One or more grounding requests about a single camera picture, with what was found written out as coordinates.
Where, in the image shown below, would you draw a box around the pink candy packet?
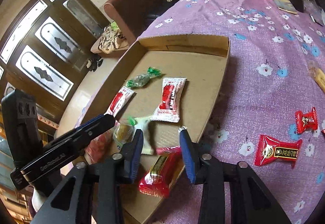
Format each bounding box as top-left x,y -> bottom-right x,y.
84,121 -> 119,164

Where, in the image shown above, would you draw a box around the yellow green candy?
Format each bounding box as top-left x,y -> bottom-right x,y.
113,117 -> 137,150

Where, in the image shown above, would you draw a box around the red rectangular snack pack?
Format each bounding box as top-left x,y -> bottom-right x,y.
138,146 -> 182,198

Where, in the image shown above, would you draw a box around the cream white candy packet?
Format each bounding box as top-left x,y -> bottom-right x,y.
134,116 -> 154,155

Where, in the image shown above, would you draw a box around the small red candy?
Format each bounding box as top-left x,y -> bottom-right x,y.
295,107 -> 318,134

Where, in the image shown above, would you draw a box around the white red snack sachet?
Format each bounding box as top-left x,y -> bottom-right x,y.
151,78 -> 187,123

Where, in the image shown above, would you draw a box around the golden wafer snack pack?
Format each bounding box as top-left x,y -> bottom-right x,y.
307,60 -> 325,93

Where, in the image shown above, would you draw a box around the purple floral tablecloth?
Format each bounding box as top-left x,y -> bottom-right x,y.
137,0 -> 324,223

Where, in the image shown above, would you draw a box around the shoes on floor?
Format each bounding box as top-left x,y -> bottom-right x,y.
86,58 -> 103,72

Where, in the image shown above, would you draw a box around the wooden glass door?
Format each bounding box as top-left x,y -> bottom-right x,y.
1,0 -> 108,123

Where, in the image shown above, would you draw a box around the cardboard tray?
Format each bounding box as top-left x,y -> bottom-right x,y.
54,34 -> 231,224

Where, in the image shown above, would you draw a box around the patterned bag on armchair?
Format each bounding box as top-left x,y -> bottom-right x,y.
98,22 -> 128,54

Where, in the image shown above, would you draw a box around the brown armchair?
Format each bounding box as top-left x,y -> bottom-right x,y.
104,0 -> 164,49

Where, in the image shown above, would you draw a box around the small booklet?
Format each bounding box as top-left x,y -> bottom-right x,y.
273,0 -> 298,15

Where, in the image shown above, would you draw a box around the small black container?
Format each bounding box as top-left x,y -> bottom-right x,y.
289,0 -> 304,13

